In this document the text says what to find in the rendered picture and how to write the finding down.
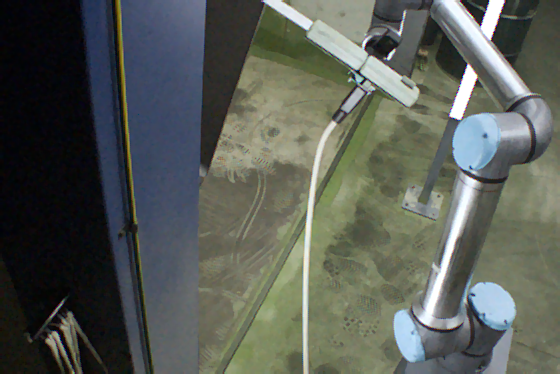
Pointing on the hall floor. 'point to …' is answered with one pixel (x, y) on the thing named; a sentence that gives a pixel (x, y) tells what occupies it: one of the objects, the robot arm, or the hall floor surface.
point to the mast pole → (438, 159)
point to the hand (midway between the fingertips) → (367, 80)
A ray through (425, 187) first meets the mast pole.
